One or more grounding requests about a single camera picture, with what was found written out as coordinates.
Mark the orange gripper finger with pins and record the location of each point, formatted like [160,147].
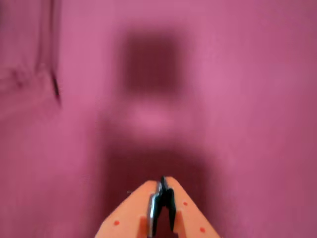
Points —
[190,215]
[128,213]

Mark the dark red cloth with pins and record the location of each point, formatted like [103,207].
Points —
[223,99]

